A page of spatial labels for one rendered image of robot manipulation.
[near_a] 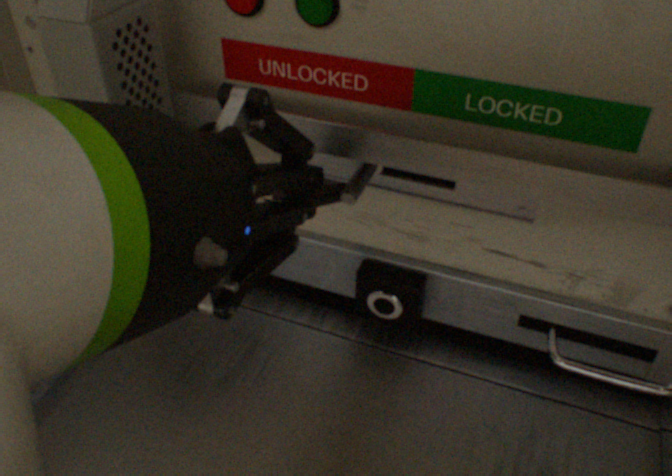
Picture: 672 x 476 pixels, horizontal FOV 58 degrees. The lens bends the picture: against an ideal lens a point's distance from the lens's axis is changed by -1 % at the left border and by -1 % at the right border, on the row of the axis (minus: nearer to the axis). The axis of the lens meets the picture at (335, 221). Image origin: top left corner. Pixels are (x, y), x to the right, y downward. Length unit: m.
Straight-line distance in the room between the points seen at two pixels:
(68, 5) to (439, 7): 0.24
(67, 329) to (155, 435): 0.37
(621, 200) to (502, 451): 0.22
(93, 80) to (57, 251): 0.30
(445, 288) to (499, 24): 0.23
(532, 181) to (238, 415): 0.30
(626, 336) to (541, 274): 0.08
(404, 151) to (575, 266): 0.17
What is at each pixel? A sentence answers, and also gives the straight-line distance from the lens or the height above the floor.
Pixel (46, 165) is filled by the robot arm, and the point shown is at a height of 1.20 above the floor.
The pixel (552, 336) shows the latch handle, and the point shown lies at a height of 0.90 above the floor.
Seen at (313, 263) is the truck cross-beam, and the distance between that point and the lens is 0.58.
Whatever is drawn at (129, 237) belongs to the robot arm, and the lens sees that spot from 0.19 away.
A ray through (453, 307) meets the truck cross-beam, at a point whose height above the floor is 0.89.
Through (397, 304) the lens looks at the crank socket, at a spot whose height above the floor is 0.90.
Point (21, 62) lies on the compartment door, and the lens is 0.60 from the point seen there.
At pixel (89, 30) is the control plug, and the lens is 0.44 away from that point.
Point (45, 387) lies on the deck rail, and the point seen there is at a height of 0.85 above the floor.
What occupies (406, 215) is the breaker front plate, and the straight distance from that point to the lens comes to 0.53.
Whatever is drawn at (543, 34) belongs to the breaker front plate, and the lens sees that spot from 0.43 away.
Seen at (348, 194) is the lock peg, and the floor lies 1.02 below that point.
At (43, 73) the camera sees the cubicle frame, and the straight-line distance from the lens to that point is 0.60.
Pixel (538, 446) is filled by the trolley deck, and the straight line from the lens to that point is 0.54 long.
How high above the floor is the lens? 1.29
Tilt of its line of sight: 38 degrees down
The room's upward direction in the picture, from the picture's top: straight up
